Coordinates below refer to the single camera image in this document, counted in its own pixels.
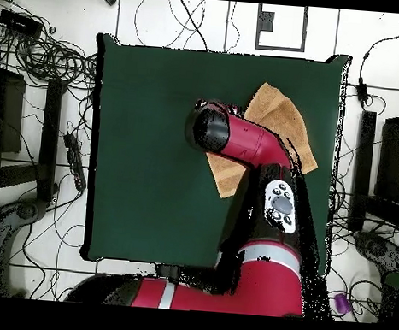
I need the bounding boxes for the tan terry towel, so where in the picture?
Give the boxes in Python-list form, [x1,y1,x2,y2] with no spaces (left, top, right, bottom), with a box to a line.
[202,78,326,207]

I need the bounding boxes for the dark green table cloth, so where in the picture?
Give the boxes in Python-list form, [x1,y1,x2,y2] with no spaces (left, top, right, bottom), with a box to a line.
[79,32,353,281]

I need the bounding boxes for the black inline power adapter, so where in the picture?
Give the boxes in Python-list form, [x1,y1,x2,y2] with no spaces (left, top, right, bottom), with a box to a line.
[356,76,372,104]

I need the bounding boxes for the black power strip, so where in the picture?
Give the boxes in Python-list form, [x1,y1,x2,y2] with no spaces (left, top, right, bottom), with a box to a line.
[59,132,91,193]

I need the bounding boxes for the grey chair base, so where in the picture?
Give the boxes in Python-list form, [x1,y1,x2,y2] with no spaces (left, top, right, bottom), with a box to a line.
[350,230,399,274]
[0,195,49,299]

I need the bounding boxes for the purple object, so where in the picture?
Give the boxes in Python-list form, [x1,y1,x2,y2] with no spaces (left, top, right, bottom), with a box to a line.
[332,292,352,315]

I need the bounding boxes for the black rectangular box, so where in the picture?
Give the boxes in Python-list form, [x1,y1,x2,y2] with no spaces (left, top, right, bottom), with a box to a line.
[0,8,45,39]

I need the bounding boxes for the grey floor frame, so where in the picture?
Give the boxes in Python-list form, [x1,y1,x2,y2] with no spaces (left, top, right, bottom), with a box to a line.
[254,3,309,54]

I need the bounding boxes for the thick black cable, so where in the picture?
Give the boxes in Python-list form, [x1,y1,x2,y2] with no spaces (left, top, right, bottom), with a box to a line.
[175,0,214,52]

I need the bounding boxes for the black stand frame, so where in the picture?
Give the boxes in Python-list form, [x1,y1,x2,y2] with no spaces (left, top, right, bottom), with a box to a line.
[0,44,71,209]
[347,83,399,237]

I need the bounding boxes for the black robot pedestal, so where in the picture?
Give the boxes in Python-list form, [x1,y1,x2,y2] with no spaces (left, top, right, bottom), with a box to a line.
[154,262,185,282]

